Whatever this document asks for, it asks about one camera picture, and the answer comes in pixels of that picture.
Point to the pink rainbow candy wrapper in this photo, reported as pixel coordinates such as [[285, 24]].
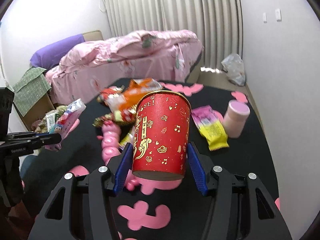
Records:
[[210, 127]]

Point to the wall socket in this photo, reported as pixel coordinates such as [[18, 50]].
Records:
[[278, 15]]

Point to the wooden bedside table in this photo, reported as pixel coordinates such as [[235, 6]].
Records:
[[37, 112]]

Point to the pink caterpillar toy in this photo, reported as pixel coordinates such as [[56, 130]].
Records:
[[110, 148]]

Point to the red gold snack bag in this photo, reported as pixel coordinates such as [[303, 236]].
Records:
[[109, 93]]

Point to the wall switch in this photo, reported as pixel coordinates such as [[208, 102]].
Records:
[[264, 17]]

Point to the bed with pink sheet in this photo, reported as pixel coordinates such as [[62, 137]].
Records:
[[173, 63]]

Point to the purple pillow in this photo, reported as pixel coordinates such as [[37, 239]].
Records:
[[50, 55]]

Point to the bin with yellow bag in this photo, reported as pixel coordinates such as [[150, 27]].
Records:
[[50, 119]]

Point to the gold green snack wrapper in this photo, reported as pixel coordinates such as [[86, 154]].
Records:
[[119, 117]]

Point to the green checked cloth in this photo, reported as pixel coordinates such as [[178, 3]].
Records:
[[32, 86]]

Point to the striped beige curtain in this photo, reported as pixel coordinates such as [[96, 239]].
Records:
[[217, 23]]

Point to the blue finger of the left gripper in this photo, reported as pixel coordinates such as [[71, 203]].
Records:
[[44, 139]]

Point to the pink cylinder container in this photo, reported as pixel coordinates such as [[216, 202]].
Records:
[[235, 118]]

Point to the red paper cup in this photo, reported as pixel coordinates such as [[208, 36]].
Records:
[[161, 136]]

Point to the white cartoon snack packet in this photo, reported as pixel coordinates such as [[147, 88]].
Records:
[[68, 121]]

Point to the person's jeans leg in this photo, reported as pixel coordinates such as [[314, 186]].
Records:
[[28, 160]]

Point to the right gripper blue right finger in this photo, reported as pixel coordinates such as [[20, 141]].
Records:
[[198, 172]]

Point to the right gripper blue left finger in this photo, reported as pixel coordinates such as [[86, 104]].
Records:
[[123, 168]]

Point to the white plastic bag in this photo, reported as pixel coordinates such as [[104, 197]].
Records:
[[234, 68]]

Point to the orange snack bag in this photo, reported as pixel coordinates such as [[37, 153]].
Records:
[[135, 91]]

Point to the pink floral duvet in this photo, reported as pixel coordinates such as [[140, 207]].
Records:
[[134, 45]]

